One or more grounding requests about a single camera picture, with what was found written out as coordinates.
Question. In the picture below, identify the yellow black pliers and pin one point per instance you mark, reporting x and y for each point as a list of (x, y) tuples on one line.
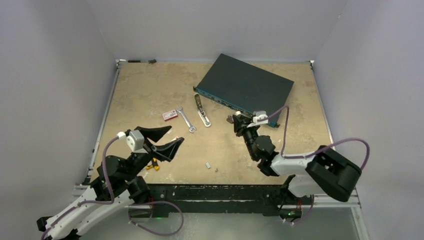
[(154, 165)]

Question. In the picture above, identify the black screwdriver at wall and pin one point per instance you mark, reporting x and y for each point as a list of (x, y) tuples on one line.
[(151, 61)]

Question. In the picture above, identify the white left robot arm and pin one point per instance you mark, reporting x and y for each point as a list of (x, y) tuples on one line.
[(117, 186)]

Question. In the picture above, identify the green and white stapler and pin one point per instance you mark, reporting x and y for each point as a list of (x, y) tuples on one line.
[(200, 110)]

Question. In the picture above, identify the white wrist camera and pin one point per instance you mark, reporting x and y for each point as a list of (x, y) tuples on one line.
[(258, 118), (134, 140)]

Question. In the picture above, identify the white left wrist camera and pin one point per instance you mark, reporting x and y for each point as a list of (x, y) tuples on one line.
[(134, 140)]

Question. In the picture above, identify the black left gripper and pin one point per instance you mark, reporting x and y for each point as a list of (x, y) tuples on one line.
[(164, 151)]

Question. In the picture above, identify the silver open-end wrench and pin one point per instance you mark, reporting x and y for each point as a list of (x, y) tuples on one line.
[(191, 127)]

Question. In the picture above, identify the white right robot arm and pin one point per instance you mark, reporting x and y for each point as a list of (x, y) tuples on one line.
[(323, 171)]

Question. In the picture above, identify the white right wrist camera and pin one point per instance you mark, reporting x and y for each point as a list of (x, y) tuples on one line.
[(258, 118)]

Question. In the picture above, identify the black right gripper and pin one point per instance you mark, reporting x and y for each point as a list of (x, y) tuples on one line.
[(241, 121)]

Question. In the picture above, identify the dark blue network switch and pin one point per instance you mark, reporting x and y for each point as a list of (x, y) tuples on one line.
[(243, 87)]

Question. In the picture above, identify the red staple box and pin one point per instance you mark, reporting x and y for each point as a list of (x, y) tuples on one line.
[(170, 115)]

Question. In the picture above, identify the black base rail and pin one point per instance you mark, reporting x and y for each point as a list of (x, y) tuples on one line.
[(267, 200)]

